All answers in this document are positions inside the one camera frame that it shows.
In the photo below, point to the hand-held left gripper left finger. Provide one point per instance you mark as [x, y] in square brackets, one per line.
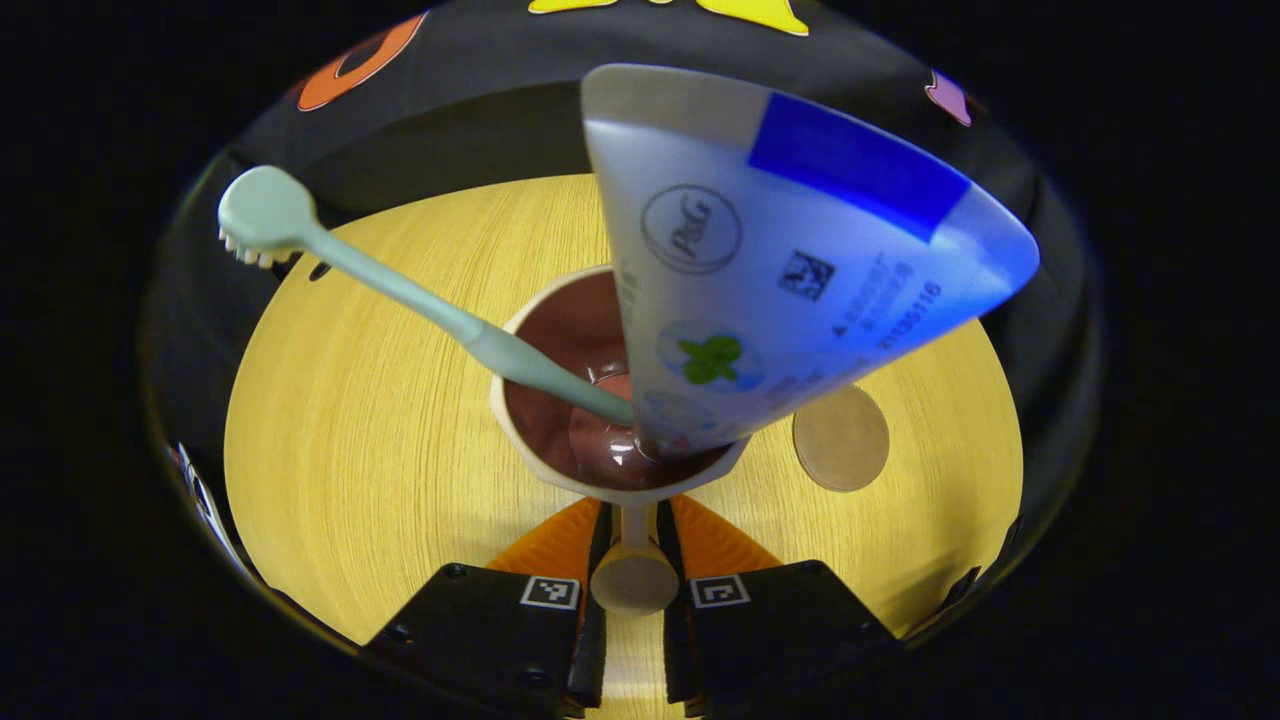
[480, 640]

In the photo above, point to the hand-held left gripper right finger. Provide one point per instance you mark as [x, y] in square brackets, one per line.
[780, 640]

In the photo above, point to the round brown coaster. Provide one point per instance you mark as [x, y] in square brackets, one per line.
[840, 440]

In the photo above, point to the beige cup with brown inside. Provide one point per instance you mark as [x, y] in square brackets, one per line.
[560, 340]

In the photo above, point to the light green toothbrush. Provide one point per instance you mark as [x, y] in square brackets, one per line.
[400, 290]

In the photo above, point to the white toothpaste tube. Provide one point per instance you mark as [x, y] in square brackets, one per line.
[800, 280]

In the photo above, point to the wooden desktop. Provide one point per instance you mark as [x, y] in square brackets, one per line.
[380, 480]

